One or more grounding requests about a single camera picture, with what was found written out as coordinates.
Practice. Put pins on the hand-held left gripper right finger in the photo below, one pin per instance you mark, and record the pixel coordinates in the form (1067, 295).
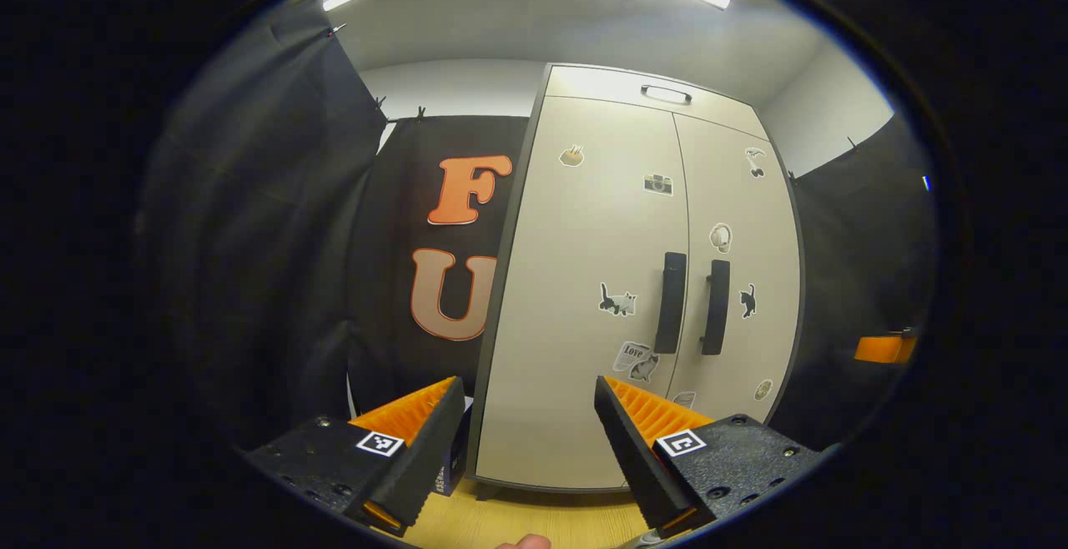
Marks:
(634, 465)

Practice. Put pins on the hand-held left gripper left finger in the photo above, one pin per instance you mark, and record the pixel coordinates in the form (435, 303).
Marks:
(425, 465)

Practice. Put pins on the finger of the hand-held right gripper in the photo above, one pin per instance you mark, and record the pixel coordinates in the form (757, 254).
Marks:
(884, 349)

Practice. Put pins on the white and grey cabinet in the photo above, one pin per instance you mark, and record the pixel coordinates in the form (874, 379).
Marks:
(492, 349)

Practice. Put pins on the white cabinet door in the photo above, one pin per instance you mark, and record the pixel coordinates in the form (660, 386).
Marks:
(576, 240)
(751, 215)

